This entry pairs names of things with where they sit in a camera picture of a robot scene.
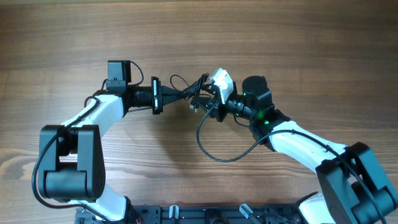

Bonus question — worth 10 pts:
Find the black USB-A cable blue plug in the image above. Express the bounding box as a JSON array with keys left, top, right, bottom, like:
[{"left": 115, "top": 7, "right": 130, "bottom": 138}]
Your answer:
[{"left": 182, "top": 73, "right": 214, "bottom": 111}]

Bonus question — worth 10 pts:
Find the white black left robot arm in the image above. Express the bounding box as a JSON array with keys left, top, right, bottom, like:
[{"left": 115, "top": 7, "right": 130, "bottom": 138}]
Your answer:
[{"left": 31, "top": 75, "right": 195, "bottom": 223}]

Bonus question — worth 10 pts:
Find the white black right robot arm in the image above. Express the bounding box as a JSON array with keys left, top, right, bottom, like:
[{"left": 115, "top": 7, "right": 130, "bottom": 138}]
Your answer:
[{"left": 192, "top": 74, "right": 397, "bottom": 223}]

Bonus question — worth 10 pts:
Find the black aluminium base frame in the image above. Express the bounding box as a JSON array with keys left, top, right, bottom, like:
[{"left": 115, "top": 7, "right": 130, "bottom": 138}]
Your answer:
[{"left": 74, "top": 203, "right": 312, "bottom": 224}]

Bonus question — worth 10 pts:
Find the black left camera cable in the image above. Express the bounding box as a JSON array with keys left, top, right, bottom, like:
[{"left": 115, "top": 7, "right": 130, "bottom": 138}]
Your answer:
[{"left": 30, "top": 60, "right": 145, "bottom": 222}]

